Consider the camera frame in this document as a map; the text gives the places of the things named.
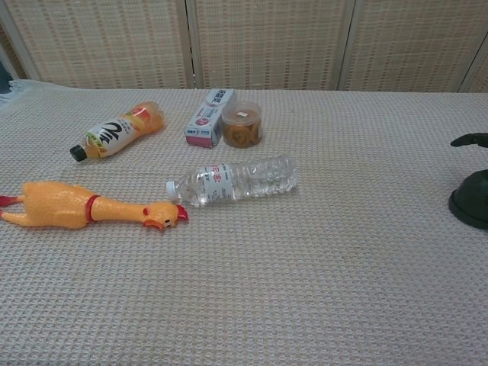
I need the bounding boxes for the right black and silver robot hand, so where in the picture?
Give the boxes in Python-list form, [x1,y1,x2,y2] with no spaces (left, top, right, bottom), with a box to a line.
[450,133,488,149]

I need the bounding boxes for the woven bamboo folding screen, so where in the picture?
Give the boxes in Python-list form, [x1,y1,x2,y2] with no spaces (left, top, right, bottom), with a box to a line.
[0,0,488,93]

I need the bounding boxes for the clear round jar brown contents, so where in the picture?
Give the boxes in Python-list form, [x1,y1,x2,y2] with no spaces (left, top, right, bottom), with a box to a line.
[221,101,263,149]

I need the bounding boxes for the clear plastic water bottle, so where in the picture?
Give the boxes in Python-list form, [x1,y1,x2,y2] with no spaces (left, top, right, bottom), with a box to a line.
[165,154,298,208]

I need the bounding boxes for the beige waffle weave tablecloth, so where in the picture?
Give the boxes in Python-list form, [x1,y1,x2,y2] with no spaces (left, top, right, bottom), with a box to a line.
[0,79,488,366]

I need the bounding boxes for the white and pink toothpaste box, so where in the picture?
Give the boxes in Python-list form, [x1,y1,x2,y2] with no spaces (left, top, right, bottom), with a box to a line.
[185,88,237,149]

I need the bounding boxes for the orange juice bottle black cap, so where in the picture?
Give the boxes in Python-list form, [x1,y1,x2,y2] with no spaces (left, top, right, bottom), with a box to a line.
[69,101,166,163]

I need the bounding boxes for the yellow rubber chicken toy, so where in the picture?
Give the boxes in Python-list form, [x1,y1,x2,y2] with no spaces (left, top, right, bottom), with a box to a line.
[0,180,190,231]

